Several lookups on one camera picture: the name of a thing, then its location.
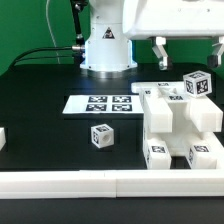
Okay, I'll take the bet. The thin white cable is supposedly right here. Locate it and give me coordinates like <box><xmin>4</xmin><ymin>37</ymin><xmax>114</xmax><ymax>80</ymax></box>
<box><xmin>45</xmin><ymin>0</ymin><xmax>62</xmax><ymax>65</ymax></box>

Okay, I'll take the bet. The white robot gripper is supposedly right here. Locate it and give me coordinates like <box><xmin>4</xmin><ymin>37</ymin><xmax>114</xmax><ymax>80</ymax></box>
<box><xmin>123</xmin><ymin>0</ymin><xmax>224</xmax><ymax>70</ymax></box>

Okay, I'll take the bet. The black cable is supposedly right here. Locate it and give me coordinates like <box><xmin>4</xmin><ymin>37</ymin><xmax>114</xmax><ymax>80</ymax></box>
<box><xmin>7</xmin><ymin>45</ymin><xmax>86</xmax><ymax>71</ymax></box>

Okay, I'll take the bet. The long white chair side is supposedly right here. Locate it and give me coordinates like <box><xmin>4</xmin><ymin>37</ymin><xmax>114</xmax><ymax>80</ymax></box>
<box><xmin>152</xmin><ymin>81</ymin><xmax>223</xmax><ymax>133</ymax></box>

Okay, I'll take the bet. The white U-shaped border frame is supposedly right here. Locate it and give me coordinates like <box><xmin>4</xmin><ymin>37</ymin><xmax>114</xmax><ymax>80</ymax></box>
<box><xmin>0</xmin><ymin>131</ymin><xmax>224</xmax><ymax>200</ymax></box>

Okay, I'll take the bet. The small white tagged cube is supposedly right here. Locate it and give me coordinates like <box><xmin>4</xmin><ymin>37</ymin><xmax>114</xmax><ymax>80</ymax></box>
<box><xmin>183</xmin><ymin>70</ymin><xmax>212</xmax><ymax>98</ymax></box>

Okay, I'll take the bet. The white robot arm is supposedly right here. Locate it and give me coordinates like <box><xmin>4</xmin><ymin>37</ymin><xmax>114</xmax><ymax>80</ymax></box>
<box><xmin>71</xmin><ymin>0</ymin><xmax>224</xmax><ymax>77</ymax></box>

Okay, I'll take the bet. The white cube with hole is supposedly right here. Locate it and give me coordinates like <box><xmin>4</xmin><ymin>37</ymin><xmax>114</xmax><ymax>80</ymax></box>
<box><xmin>91</xmin><ymin>124</ymin><xmax>114</xmax><ymax>148</ymax></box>

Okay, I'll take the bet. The white chair seat block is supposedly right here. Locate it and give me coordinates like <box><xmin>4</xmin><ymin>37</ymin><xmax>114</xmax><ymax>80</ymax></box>
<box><xmin>143</xmin><ymin>93</ymin><xmax>218</xmax><ymax>158</ymax></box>

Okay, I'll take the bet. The white marker base plate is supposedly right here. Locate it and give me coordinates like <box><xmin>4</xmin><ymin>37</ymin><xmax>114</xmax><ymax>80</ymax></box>
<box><xmin>63</xmin><ymin>95</ymin><xmax>143</xmax><ymax>114</ymax></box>

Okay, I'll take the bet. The white piece at left edge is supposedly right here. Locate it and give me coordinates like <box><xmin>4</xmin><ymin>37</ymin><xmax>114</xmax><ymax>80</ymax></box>
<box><xmin>0</xmin><ymin>128</ymin><xmax>6</xmax><ymax>151</ymax></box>

